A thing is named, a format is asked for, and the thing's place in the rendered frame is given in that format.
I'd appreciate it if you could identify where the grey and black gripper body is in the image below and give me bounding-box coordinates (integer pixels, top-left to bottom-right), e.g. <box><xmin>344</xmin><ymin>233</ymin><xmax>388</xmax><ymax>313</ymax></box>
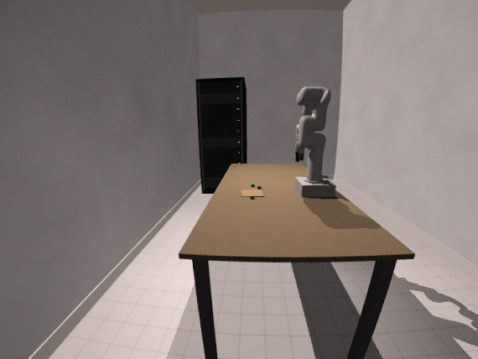
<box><xmin>295</xmin><ymin>141</ymin><xmax>304</xmax><ymax>154</ymax></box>

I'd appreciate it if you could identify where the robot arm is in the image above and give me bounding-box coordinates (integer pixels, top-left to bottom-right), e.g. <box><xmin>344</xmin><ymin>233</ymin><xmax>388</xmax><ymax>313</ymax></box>
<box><xmin>296</xmin><ymin>87</ymin><xmax>330</xmax><ymax>184</ymax></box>

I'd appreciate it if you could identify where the tan square mat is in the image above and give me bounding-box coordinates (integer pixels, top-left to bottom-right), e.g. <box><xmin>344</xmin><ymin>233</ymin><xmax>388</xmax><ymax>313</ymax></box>
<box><xmin>242</xmin><ymin>190</ymin><xmax>264</xmax><ymax>197</ymax></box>

